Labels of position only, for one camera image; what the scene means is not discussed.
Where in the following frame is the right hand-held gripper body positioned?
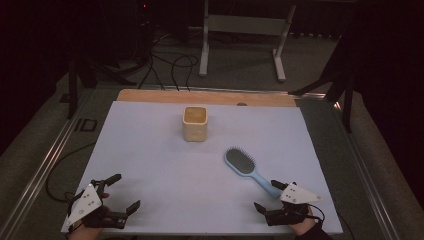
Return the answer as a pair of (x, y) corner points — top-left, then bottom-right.
(264, 181), (324, 228)

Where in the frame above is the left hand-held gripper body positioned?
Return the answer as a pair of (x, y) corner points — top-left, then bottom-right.
(64, 181), (130, 231)

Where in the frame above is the light blue hairbrush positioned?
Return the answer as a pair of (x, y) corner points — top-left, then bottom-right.
(223, 145), (283, 200)

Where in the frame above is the beige square cup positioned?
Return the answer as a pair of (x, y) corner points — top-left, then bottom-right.
(181, 105), (209, 143)

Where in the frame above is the person's right hand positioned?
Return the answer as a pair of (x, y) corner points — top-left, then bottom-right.
(287, 205), (318, 237)

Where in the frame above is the person's left hand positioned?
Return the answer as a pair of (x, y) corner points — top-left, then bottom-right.
(67, 191), (112, 240)

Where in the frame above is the white table mat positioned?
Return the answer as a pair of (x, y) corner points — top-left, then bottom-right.
(60, 100), (344, 236)

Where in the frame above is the person's dark right sleeve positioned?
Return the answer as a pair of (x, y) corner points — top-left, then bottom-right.
(294, 220), (335, 240)

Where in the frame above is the black metal stand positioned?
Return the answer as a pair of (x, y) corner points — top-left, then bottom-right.
(287, 19), (358, 134)
(65, 46), (138, 121)

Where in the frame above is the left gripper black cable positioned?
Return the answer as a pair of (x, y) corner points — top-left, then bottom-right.
(66, 189), (86, 218)

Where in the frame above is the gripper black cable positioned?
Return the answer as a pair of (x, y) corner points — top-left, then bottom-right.
(66, 189), (86, 218)
(307, 202), (356, 240)

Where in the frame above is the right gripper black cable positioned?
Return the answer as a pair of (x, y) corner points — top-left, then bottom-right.
(307, 202), (356, 240)

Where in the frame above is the thin black cable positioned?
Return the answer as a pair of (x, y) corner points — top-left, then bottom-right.
(45, 142), (98, 203)

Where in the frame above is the aluminium floor rail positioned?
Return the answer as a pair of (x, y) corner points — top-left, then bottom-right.
(0, 89), (94, 240)
(333, 99), (406, 240)
(95, 84), (327, 100)

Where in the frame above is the black rectangular floor frame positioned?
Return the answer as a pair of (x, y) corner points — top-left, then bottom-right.
(73, 117), (99, 133)

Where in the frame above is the black floor cable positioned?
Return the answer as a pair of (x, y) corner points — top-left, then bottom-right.
(170, 54), (200, 92)
(137, 32), (174, 92)

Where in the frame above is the white metal desk frame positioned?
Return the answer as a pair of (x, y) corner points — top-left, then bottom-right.
(198, 0), (297, 83)

